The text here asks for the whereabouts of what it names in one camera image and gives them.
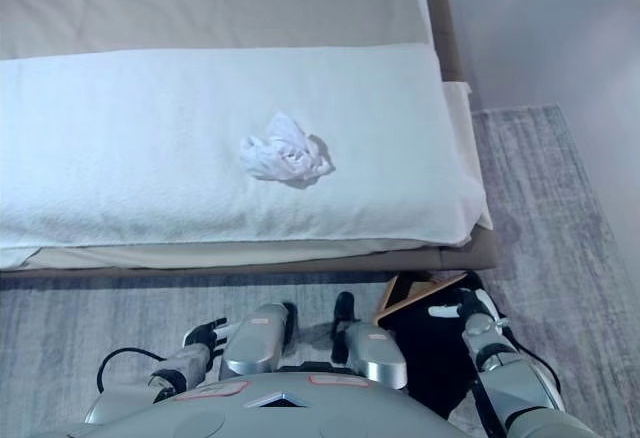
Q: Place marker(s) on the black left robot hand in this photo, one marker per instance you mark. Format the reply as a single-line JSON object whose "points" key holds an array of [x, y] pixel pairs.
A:
{"points": [[205, 338]]}

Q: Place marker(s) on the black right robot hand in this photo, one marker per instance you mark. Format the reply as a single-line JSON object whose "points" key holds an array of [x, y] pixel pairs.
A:
{"points": [[472, 305]]}

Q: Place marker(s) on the white clothes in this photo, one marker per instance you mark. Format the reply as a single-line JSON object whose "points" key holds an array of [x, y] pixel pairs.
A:
{"points": [[285, 155]]}

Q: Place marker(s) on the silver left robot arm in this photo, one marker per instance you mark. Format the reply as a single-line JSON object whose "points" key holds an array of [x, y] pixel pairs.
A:
{"points": [[170, 373]]}

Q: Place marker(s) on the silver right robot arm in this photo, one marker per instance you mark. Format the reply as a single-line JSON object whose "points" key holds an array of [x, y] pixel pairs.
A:
{"points": [[515, 378]]}

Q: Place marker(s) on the wooden basket with black liner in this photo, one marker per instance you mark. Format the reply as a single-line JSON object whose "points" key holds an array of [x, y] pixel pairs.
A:
{"points": [[425, 348]]}

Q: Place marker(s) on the cream bed sheet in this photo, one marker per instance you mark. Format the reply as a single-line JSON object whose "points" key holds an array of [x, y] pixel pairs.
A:
{"points": [[250, 253]]}

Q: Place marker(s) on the silver robot torso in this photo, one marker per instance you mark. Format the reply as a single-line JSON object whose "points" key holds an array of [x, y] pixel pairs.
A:
{"points": [[280, 408]]}

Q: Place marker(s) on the silver right robot leg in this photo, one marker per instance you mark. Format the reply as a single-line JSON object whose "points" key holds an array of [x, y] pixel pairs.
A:
{"points": [[375, 353]]}

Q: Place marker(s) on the grey patterned rug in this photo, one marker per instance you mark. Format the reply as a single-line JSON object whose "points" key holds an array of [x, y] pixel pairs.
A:
{"points": [[550, 208]]}

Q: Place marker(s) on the white fleece blanket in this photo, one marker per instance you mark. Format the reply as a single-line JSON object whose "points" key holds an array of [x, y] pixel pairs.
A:
{"points": [[150, 158]]}

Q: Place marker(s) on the beige duvet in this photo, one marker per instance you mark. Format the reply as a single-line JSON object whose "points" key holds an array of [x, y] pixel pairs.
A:
{"points": [[200, 8]]}

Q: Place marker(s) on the beige upholstered bed frame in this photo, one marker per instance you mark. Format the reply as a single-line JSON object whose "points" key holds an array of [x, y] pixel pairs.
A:
{"points": [[450, 33]]}

